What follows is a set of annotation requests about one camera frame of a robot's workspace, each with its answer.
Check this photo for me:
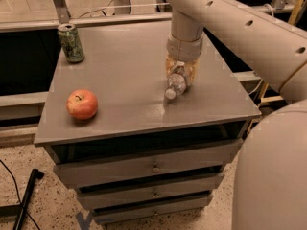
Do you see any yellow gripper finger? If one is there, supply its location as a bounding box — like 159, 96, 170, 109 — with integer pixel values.
165, 55, 177, 78
185, 59, 199, 86

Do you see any clear plastic water bottle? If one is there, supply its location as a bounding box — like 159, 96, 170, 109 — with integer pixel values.
165, 70, 187, 100

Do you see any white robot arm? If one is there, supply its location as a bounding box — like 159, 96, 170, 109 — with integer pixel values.
167, 0, 307, 230

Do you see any red apple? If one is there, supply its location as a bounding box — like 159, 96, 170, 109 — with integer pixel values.
66, 89, 98, 120

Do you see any grey drawer cabinet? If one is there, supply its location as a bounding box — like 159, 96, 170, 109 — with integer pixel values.
34, 18, 262, 226

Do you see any green soda can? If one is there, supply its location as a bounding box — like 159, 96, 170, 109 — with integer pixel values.
58, 23, 84, 63

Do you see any bottom grey drawer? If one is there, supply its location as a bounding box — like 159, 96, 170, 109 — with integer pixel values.
92, 192, 213, 225

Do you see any grey drawer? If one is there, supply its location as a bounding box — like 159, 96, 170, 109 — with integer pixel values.
92, 192, 213, 225
77, 168, 224, 210
54, 138, 243, 188

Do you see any top grey drawer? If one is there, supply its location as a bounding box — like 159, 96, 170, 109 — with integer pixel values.
54, 138, 243, 188

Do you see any middle grey drawer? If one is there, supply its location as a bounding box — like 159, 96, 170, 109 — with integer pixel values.
77, 168, 224, 210

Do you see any black floor stand bar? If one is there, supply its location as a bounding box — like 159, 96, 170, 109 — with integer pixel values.
0, 169, 44, 230

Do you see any metal railing frame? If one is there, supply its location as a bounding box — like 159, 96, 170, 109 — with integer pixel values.
0, 0, 307, 34

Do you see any black floor cable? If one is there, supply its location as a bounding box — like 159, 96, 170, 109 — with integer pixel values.
0, 158, 42, 230

